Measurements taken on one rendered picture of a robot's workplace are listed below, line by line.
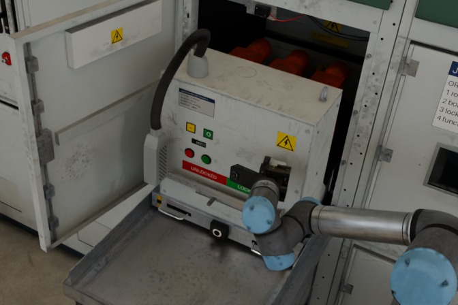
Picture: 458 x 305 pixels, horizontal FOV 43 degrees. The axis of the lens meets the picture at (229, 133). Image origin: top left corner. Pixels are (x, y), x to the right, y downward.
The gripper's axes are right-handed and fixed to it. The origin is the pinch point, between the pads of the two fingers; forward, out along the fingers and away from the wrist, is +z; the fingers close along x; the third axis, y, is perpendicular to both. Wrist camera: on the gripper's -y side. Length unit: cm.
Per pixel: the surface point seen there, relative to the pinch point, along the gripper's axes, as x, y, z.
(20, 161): -57, -119, 76
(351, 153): -0.9, 24.2, 22.7
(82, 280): -43, -48, -15
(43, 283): -111, -99, 64
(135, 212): -32, -41, 11
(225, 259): -38.1, -8.0, 5.0
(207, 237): -36.2, -16.1, 12.4
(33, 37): 29, -62, -21
